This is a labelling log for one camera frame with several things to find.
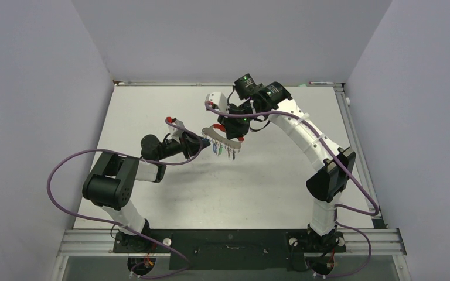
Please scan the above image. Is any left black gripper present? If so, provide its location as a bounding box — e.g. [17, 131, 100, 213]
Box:
[156, 129, 210, 160]

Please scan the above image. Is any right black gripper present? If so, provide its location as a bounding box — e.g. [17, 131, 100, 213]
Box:
[217, 99, 260, 139]

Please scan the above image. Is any grey red keyring holder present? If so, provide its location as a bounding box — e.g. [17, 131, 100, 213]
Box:
[202, 124, 243, 152]

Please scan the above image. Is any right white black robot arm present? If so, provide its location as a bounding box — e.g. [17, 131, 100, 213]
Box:
[205, 74, 356, 253]

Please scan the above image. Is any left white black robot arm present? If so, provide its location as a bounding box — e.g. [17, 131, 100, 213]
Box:
[82, 132, 210, 252]

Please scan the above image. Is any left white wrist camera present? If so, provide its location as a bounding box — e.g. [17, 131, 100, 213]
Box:
[169, 118, 185, 143]

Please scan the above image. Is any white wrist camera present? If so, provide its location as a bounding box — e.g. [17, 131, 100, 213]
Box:
[204, 92, 228, 113]
[169, 118, 185, 143]

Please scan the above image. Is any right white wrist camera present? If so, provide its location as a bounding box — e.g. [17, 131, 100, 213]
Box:
[204, 92, 228, 113]

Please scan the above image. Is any aluminium back rail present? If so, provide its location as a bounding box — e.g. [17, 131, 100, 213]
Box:
[113, 80, 344, 88]

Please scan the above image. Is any aluminium rail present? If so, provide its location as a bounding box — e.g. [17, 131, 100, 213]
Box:
[113, 80, 344, 88]
[333, 83, 385, 229]
[57, 229, 407, 257]

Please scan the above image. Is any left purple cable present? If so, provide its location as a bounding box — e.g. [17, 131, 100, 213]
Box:
[46, 116, 206, 280]

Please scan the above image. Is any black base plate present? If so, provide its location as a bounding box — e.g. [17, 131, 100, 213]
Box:
[112, 229, 346, 271]

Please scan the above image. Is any aluminium right side rail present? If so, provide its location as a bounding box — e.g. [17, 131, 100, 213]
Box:
[333, 83, 385, 229]

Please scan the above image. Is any aluminium front rail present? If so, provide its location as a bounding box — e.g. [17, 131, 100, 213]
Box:
[57, 229, 407, 257]

